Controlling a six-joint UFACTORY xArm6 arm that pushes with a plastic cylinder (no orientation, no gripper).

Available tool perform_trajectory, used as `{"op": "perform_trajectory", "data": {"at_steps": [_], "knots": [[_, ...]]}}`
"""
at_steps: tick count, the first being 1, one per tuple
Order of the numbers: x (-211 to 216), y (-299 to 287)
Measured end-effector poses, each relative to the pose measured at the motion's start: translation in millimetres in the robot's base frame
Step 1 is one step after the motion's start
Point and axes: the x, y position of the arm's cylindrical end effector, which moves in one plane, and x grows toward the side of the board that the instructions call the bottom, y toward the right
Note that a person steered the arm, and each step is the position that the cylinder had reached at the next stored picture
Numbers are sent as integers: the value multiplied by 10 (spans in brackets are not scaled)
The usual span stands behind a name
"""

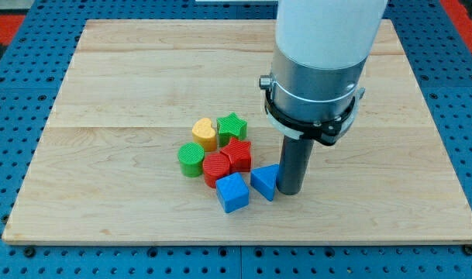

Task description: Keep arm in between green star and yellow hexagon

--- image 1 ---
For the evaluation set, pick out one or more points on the red cylinder block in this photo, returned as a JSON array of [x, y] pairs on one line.
[[215, 166]]

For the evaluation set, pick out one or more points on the green cylinder block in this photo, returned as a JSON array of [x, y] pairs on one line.
[[190, 157]]

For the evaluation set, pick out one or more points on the light wooden board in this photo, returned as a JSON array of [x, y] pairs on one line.
[[105, 171]]

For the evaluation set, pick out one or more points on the blue cube block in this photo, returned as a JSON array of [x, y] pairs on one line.
[[232, 192]]

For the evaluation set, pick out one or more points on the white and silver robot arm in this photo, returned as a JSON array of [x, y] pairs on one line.
[[321, 46]]

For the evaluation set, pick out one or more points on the yellow heart block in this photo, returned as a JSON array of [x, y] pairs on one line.
[[204, 134]]

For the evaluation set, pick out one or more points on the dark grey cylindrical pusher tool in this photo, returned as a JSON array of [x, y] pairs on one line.
[[293, 164]]

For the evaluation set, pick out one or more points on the green star block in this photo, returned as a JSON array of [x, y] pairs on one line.
[[231, 126]]

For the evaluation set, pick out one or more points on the blue triangle block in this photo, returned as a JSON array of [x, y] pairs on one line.
[[263, 179]]

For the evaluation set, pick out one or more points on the red star block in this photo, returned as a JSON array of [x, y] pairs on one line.
[[239, 155]]

